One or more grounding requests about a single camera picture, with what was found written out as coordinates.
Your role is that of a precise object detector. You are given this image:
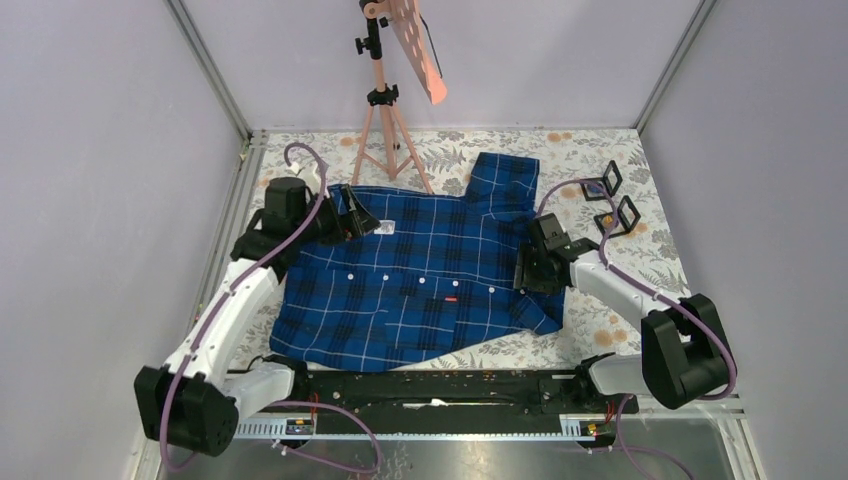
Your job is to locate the blue plaid shirt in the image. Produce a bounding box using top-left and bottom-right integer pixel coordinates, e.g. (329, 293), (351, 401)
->
(269, 153), (565, 372)

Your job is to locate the pink perforated board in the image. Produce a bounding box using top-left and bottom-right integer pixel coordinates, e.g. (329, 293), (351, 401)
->
(388, 0), (448, 105)

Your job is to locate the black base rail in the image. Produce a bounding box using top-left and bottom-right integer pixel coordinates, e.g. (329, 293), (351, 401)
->
(291, 370), (639, 432)

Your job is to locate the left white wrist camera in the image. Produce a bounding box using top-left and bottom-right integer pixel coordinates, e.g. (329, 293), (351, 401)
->
(289, 162), (321, 183)

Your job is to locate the pink tripod stand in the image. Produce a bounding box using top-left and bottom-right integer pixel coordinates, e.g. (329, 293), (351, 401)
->
(351, 1), (434, 194)

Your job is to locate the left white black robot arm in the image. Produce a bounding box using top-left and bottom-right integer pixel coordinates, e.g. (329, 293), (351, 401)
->
(133, 177), (379, 456)

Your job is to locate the black box with blue brooch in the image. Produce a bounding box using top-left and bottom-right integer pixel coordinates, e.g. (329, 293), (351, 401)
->
(581, 160), (623, 201)

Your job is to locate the purple cable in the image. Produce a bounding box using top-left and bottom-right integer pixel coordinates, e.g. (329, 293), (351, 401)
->
(535, 177), (739, 480)
(161, 142), (384, 476)

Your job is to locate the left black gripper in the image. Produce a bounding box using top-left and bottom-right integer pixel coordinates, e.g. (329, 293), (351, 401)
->
(293, 184), (379, 247)

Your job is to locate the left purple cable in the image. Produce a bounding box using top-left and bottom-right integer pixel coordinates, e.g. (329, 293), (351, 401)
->
(161, 142), (384, 476)

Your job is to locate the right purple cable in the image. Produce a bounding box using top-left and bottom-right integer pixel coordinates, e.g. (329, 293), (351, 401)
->
(535, 177), (739, 480)

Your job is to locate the floral table mat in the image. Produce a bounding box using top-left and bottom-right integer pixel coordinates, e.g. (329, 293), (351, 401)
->
(244, 129), (692, 370)

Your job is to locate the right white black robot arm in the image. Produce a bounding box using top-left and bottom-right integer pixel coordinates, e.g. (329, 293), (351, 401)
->
(514, 214), (738, 412)

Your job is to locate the black jewelry box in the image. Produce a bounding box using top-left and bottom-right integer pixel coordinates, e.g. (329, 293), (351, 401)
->
(593, 195), (642, 239)

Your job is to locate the grey slotted cable duct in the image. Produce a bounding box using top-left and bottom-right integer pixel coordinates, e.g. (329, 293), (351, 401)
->
(234, 409), (595, 441)

